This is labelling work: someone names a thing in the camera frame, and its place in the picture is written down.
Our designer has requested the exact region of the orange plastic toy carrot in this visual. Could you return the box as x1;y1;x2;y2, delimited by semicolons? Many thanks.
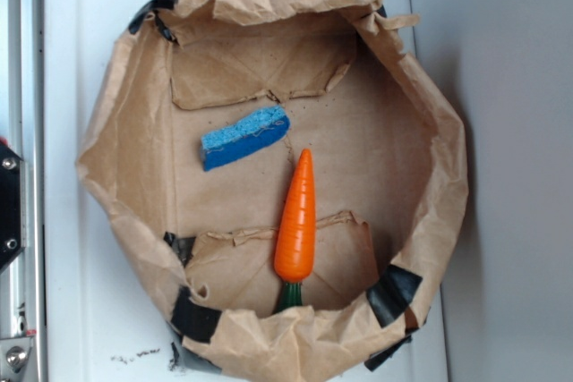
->
274;149;316;312

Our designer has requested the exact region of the blue sponge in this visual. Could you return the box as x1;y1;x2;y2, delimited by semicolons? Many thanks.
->
201;106;290;172

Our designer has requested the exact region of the black metal bracket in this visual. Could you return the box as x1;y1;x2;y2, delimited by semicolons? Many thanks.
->
0;138;22;273

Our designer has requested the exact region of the silver aluminium frame rail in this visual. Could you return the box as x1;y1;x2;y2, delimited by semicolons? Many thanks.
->
1;0;48;381

